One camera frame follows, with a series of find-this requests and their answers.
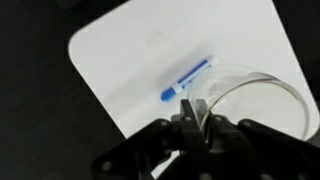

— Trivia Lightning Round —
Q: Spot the white table orange base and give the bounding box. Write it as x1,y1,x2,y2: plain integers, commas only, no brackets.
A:
67,0,320,179

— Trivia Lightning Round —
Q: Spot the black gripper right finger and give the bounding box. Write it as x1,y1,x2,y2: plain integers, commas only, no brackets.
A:
196,99,320,180

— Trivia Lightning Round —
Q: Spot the clear plastic cup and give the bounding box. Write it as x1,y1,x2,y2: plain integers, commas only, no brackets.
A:
188,65,310,140

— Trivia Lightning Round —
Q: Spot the blue marker pen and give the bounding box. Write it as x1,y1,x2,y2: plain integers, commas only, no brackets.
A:
160,56,214,102

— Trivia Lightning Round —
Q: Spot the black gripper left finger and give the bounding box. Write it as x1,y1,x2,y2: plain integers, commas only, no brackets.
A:
91,99,207,180

